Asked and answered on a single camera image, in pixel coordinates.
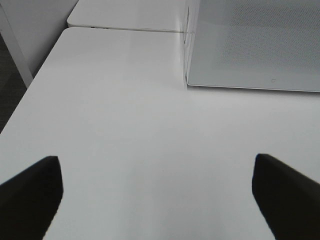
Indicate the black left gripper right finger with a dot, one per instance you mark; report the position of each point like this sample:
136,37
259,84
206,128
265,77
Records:
288,200

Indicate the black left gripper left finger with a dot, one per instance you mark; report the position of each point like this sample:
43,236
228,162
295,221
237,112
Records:
30,200

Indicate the white microwave door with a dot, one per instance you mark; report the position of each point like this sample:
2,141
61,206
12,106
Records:
257,44

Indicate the white table leg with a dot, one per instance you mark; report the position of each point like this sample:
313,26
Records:
14,49

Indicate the white microwave oven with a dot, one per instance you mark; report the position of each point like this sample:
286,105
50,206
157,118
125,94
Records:
187,37

